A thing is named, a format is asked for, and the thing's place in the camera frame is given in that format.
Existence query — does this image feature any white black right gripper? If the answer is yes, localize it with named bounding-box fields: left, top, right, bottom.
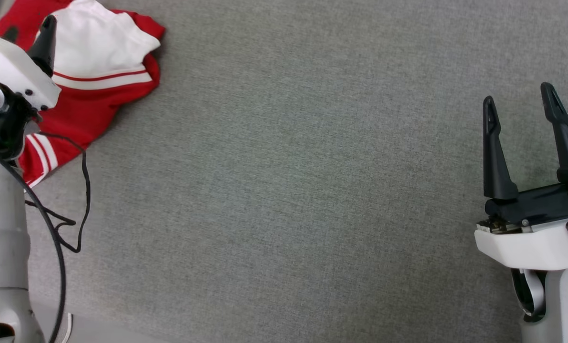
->
left=474, top=82, right=568, bottom=271

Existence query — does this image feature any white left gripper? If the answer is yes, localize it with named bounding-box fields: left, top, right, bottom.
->
left=0, top=14, right=61, bottom=111

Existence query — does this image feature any red and white garment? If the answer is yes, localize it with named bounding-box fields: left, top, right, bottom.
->
left=0, top=0, right=166, bottom=189

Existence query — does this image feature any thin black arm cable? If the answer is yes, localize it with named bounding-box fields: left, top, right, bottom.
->
left=25, top=131, right=91, bottom=253

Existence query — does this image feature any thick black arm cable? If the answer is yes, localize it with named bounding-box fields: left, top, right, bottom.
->
left=0, top=143, right=67, bottom=343

